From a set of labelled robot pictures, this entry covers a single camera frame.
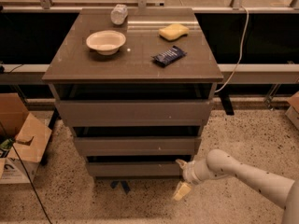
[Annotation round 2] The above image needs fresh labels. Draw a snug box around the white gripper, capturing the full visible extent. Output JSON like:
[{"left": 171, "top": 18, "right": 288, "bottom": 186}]
[{"left": 173, "top": 159, "right": 202, "bottom": 201}]

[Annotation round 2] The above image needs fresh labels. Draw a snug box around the grey bottom drawer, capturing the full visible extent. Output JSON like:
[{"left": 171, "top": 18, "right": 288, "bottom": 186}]
[{"left": 86, "top": 162, "right": 182, "bottom": 178}]

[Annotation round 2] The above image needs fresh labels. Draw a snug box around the grey drawer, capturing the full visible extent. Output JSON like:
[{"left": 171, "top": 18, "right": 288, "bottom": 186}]
[
  {"left": 86, "top": 162, "right": 182, "bottom": 178},
  {"left": 56, "top": 101, "right": 212, "bottom": 127},
  {"left": 74, "top": 137, "right": 201, "bottom": 156}
]

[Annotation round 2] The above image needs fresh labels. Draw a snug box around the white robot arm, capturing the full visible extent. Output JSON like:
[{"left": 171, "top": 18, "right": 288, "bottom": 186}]
[{"left": 173, "top": 149, "right": 299, "bottom": 224}]

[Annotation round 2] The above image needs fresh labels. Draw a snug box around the grey middle drawer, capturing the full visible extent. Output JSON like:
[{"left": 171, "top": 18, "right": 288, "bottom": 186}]
[{"left": 74, "top": 137, "right": 201, "bottom": 156}]

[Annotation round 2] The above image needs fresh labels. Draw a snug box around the grey drawer cabinet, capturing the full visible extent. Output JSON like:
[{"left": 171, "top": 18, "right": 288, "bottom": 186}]
[{"left": 43, "top": 8, "right": 222, "bottom": 164}]

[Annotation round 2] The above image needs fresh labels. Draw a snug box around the grey top drawer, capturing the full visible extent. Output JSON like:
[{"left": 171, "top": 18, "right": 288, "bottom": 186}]
[{"left": 56, "top": 101, "right": 212, "bottom": 127}]

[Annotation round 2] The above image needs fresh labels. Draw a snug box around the open cardboard box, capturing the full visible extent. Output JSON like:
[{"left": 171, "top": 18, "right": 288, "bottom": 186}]
[{"left": 0, "top": 93, "right": 51, "bottom": 184}]

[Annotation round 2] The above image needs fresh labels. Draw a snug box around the blue tape on floor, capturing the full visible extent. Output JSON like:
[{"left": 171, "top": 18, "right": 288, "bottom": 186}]
[{"left": 110, "top": 181, "right": 131, "bottom": 194}]

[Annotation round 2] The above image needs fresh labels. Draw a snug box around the dark blue snack packet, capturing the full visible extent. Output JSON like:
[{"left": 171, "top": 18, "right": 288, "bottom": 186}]
[{"left": 152, "top": 46, "right": 187, "bottom": 67}]

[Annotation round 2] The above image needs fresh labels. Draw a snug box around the cardboard box at right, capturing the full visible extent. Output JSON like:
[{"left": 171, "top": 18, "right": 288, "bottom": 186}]
[{"left": 285, "top": 91, "right": 299, "bottom": 130}]

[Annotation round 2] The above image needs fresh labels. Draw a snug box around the yellow sponge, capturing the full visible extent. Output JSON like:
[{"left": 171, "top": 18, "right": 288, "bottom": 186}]
[{"left": 158, "top": 23, "right": 189, "bottom": 41}]

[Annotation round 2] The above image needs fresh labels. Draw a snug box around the white paper bowl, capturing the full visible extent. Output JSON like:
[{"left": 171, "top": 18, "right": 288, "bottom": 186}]
[{"left": 86, "top": 30, "right": 126, "bottom": 55}]

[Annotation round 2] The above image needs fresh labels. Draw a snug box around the white cable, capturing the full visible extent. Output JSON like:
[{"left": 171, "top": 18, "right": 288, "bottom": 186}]
[{"left": 214, "top": 5, "right": 250, "bottom": 94}]

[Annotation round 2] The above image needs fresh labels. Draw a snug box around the black cable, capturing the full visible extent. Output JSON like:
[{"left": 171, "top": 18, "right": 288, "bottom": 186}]
[{"left": 0, "top": 121, "right": 53, "bottom": 224}]

